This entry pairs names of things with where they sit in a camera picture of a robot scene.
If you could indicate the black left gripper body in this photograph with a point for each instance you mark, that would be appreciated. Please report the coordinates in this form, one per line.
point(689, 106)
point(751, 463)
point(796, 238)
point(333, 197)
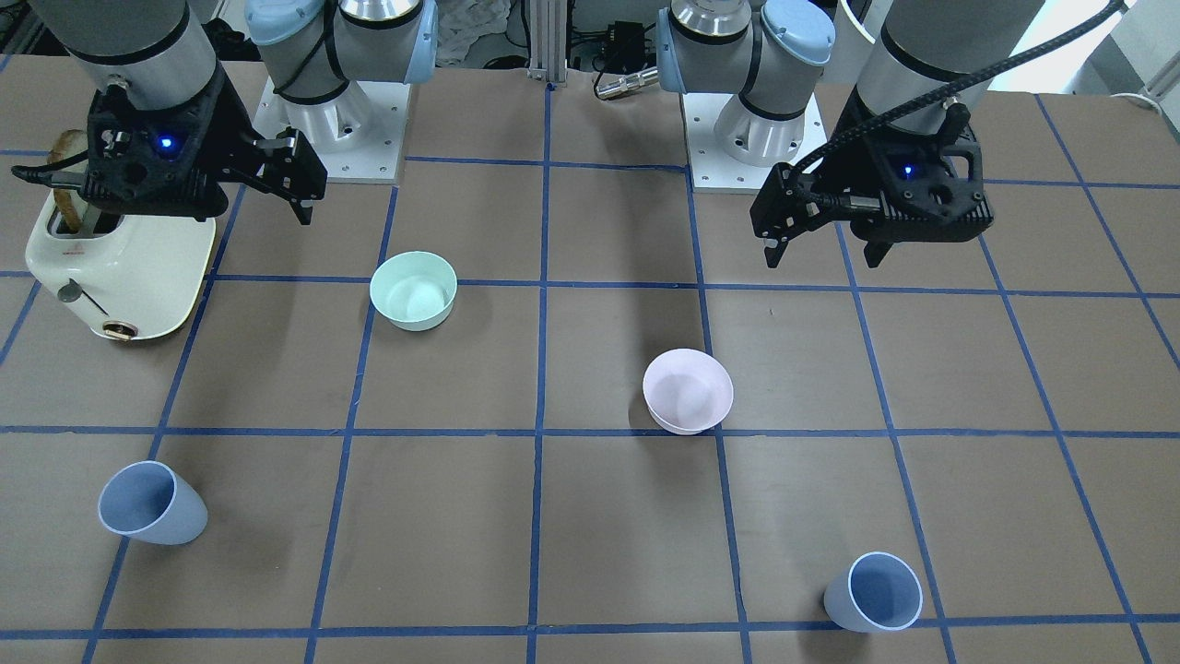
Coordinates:
point(841, 169)

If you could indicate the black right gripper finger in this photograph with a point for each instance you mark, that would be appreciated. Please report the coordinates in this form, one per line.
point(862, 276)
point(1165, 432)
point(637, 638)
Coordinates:
point(303, 210)

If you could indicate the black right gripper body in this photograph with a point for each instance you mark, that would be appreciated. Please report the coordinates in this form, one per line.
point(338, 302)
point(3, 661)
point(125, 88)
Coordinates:
point(241, 148)

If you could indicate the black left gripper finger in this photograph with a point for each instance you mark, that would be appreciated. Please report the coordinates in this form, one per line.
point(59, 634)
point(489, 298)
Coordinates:
point(774, 247)
point(875, 253)

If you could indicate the blue cup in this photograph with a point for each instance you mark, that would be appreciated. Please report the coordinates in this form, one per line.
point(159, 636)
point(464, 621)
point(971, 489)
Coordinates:
point(149, 502)
point(878, 592)

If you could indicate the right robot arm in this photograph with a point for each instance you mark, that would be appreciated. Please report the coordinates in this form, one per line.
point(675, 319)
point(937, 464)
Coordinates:
point(311, 49)

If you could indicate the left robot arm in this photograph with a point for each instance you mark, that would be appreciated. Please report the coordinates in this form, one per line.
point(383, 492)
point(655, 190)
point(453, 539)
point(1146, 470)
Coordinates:
point(928, 54)

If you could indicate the white toaster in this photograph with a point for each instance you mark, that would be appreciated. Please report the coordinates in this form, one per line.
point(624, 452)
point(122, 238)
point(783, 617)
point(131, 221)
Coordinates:
point(138, 281)

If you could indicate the mint green bowl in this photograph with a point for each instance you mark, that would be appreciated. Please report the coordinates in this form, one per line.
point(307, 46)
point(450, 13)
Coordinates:
point(414, 290)

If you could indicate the pink bowl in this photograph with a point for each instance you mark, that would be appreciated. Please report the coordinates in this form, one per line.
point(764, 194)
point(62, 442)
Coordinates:
point(687, 391)

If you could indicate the silver connector plug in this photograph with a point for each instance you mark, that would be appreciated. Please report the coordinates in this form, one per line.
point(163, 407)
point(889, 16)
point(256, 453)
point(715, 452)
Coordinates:
point(626, 84)

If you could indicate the black power adapter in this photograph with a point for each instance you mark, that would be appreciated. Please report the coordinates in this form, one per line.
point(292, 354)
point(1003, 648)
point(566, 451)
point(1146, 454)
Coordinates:
point(624, 48)

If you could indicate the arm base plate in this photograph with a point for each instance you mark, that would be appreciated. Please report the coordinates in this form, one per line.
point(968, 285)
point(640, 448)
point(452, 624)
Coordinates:
point(719, 157)
point(359, 137)

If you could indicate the aluminium frame post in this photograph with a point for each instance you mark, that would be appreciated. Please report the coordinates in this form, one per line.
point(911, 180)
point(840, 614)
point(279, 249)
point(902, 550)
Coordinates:
point(548, 37)

